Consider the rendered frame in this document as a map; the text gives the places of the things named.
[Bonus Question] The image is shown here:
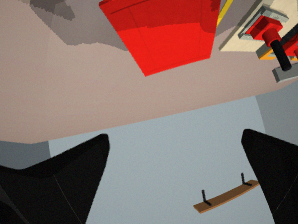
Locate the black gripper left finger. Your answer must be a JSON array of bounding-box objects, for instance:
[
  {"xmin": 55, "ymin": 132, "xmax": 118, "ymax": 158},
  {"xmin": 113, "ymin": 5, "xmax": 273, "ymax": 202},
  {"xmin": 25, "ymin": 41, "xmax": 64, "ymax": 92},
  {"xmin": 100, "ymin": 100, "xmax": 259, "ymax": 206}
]
[{"xmin": 0, "ymin": 133, "xmax": 110, "ymax": 224}]

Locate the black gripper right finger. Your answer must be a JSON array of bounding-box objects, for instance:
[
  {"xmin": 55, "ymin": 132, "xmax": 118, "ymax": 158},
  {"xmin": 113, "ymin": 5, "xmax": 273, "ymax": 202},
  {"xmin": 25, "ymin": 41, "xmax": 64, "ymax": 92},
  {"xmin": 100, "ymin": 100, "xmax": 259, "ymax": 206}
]
[{"xmin": 241, "ymin": 128, "xmax": 298, "ymax": 224}]

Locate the dark grey rectangular bar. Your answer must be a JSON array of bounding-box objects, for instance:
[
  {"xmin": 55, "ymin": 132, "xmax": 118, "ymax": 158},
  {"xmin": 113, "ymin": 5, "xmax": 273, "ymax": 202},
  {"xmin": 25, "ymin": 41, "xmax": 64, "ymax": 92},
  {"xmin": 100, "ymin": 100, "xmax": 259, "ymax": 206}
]
[{"xmin": 273, "ymin": 63, "xmax": 298, "ymax": 83}]

